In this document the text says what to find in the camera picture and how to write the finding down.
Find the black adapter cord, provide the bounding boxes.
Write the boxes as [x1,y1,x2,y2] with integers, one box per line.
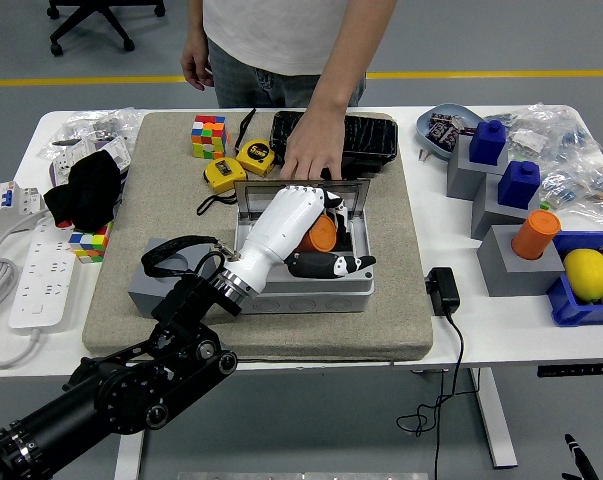
[396,309,466,480]

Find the person's left hand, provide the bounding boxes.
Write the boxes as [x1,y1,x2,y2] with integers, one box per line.
[279,107,348,182]

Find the black cloth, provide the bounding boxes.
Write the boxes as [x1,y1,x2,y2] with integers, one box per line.
[43,151,123,231]

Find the white power strip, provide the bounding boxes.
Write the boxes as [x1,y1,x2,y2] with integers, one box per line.
[8,217,77,331]

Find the colourful puzzle cube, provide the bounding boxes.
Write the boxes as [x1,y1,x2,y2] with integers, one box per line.
[68,219,115,265]
[190,114,231,160]

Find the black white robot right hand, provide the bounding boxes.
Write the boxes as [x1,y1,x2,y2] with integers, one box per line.
[560,433,600,480]

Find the brown snack packet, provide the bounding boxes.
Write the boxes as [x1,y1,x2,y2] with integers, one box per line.
[427,120,460,150]
[430,112,475,136]

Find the grey-brown fabric mat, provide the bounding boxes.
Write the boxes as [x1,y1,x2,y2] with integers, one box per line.
[82,110,435,365]

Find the person's right hand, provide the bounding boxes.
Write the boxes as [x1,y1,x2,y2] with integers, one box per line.
[180,42,216,91]

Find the clear plastic parts bag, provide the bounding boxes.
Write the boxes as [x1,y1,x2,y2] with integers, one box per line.
[505,102,603,169]
[538,162,603,229]
[36,107,145,161]

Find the black textured case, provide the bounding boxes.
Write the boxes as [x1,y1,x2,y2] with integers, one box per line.
[269,110,400,181]

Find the white circuit breaker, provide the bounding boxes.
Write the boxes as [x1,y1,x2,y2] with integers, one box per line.
[0,180,47,236]

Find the blue plastic bin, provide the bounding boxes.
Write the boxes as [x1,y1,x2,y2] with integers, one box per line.
[546,230,603,328]

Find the yellow lemon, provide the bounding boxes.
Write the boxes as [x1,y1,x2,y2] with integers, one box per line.
[562,248,603,303]

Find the black office chair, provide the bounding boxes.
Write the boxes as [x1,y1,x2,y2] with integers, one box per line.
[46,0,167,57]

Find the black power adapter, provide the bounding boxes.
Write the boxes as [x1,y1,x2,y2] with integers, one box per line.
[425,266,462,316]

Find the person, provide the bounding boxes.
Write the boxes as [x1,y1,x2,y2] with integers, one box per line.
[200,0,370,109]

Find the blue block with knob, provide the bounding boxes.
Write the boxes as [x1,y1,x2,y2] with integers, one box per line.
[468,118,509,166]
[496,159,542,210]

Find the orange cylinder battery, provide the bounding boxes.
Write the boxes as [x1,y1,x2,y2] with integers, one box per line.
[510,209,563,261]
[295,213,339,253]

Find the yellow tape measure round label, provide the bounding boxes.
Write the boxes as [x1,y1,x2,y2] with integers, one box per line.
[233,107,277,177]

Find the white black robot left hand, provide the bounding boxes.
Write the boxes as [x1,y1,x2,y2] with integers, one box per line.
[229,185,377,296]

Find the grey-blue dish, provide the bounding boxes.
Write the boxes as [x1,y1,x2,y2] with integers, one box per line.
[415,102,485,161]

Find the white socket panel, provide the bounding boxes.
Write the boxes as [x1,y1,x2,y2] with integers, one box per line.
[48,137,132,186]

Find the black table control panel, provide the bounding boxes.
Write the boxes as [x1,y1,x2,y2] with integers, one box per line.
[537,363,603,379]

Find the grey electrical box with lid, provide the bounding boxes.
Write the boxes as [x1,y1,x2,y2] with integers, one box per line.
[229,178,376,315]

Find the grey block with round hole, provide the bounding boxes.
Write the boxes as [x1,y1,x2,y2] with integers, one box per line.
[476,223,566,298]
[127,236,222,319]

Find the yellow tape measure looped strap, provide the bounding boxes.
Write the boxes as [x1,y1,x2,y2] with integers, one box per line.
[196,156,249,216]

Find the white table leg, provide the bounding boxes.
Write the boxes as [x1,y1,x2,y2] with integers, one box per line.
[468,367,519,470]
[113,429,147,480]

